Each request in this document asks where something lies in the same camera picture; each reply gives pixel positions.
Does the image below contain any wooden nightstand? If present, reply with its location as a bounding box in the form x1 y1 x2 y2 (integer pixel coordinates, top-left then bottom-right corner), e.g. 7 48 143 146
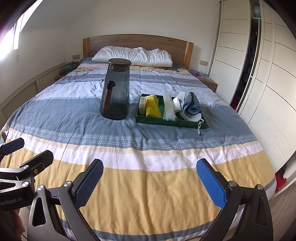
203 77 218 92

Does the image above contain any translucent white pouch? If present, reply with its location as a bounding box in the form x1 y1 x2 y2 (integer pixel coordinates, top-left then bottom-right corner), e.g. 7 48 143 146
162 90 177 121

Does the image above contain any yellow towel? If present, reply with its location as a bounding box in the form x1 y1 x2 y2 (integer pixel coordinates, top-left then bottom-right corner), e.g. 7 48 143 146
145 95 163 118

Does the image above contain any beige tissue pack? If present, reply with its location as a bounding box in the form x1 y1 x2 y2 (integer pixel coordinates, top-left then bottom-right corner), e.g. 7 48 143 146
138 96 148 114

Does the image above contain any red cloth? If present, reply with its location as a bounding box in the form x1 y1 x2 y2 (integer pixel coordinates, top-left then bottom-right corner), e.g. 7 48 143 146
274 171 287 193

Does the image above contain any light grey eye mask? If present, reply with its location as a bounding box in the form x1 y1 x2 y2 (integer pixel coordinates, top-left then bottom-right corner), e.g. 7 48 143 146
177 109 205 136

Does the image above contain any green tray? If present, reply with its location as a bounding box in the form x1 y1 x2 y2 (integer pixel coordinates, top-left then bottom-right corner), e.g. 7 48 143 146
136 93 208 130

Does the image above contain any beige wall panel cover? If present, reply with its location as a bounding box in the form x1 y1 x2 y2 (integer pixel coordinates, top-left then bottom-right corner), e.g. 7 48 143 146
0 61 67 126

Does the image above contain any dark grey knit cloth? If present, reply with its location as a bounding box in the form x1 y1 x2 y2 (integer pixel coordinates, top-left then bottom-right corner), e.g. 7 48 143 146
60 61 80 75

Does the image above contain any grey towel with blue edge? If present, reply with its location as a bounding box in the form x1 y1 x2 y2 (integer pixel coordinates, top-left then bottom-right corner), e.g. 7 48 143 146
183 91 201 116

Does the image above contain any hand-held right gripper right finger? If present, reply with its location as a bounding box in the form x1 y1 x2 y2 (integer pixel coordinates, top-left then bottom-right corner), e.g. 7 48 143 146
196 159 274 241

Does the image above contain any smoked glass pitcher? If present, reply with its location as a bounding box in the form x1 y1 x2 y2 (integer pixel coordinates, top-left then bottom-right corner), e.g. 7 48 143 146
100 58 132 120

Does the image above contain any window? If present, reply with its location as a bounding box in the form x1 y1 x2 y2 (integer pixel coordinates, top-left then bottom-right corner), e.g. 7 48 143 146
0 11 25 58

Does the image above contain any wooden headboard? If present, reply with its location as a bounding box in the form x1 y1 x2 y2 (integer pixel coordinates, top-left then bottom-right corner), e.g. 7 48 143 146
83 35 194 70

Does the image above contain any white pillow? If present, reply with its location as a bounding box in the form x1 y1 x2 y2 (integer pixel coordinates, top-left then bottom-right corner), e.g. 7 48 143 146
92 46 173 67

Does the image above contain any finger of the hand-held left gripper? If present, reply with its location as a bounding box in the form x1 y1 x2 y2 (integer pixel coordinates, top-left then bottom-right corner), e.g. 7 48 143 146
20 150 54 180
0 137 25 156

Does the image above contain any white wardrobe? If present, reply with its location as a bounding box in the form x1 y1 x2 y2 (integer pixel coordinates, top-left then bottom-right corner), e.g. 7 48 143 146
208 0 296 200

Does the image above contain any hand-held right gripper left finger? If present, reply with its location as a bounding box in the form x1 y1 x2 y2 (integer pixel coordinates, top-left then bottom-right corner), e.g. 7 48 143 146
27 159 104 241

